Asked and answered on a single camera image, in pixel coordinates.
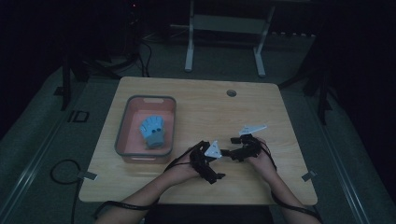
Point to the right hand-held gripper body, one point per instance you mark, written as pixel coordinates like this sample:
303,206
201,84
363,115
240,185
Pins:
253,146

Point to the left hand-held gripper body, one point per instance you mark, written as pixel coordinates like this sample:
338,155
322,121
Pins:
213,152

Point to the blue glove with face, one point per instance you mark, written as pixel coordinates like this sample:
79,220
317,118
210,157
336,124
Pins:
152,138

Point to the pink bin with grey rim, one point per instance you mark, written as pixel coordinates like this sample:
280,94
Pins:
134,140

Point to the person's right hand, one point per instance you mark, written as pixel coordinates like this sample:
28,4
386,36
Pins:
264,165

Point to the person's left hand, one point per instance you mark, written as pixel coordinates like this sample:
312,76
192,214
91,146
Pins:
182,172

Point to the person's dark clothing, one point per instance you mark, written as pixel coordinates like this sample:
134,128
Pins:
211,216

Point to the round grey table grommet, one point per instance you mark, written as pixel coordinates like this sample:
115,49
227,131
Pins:
231,93

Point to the grey table edge clip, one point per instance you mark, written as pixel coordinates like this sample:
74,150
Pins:
309,176
88,175

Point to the black tripod stand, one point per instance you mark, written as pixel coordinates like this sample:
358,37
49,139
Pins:
322,99
65,81

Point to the white metal stand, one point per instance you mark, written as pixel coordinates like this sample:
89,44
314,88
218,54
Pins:
229,24

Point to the white power strip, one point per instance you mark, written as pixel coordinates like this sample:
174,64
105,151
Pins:
292,34

